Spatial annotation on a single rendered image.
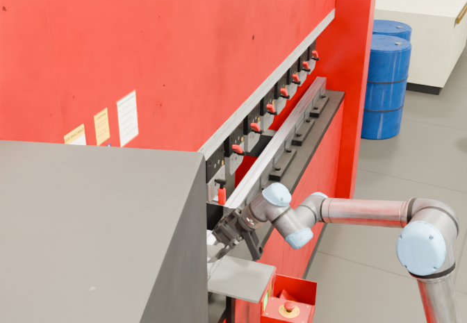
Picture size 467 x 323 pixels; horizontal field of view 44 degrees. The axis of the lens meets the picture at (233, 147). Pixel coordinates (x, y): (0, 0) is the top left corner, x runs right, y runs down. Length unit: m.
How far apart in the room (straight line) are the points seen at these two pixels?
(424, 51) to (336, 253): 3.22
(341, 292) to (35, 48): 2.93
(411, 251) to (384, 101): 3.73
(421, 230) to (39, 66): 1.03
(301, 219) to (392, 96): 3.55
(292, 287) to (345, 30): 1.94
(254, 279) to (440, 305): 0.59
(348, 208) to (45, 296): 1.41
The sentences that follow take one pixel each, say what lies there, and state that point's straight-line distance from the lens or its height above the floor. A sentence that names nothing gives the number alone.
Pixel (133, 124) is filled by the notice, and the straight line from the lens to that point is 1.35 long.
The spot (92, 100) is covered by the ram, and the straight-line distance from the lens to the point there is 1.19.
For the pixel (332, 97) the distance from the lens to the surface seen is 3.69.
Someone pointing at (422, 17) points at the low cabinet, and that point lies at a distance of 6.35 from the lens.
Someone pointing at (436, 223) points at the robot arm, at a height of 1.39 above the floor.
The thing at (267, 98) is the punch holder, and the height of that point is 1.32.
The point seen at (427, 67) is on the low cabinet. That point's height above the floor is 0.29.
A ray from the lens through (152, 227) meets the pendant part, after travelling 0.41.
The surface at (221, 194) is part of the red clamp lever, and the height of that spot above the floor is 1.20.
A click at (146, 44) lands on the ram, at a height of 1.80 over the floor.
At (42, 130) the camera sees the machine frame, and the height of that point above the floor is 1.89.
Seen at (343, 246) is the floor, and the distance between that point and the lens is 3.80.
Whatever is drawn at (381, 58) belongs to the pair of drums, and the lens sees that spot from 5.02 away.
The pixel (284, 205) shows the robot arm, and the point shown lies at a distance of 1.67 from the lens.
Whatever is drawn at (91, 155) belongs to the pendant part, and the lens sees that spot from 0.51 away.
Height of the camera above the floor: 2.17
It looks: 26 degrees down
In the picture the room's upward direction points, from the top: straight up
